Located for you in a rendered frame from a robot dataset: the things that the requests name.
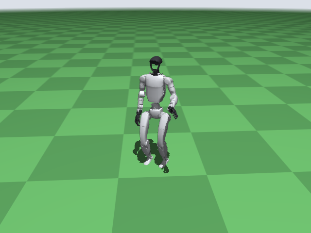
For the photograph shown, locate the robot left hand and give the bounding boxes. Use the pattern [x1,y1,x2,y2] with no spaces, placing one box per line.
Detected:
[168,106,178,119]

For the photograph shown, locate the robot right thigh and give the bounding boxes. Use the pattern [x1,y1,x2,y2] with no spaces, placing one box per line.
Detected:
[139,111,151,147]

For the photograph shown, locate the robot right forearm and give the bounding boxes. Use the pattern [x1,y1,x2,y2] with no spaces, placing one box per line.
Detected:
[137,92,144,112]

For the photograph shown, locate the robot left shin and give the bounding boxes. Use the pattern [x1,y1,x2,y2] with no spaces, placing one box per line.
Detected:
[158,141,168,161]

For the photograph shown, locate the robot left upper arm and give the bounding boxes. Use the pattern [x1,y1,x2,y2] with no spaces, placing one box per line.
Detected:
[163,77,176,100]

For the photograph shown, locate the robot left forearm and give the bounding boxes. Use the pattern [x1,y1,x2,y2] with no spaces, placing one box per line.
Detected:
[167,95,178,113]

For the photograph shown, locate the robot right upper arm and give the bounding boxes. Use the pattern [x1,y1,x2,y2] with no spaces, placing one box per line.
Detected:
[139,74,147,98]

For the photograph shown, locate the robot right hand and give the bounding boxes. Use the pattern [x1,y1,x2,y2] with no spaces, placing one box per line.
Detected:
[135,110,142,126]

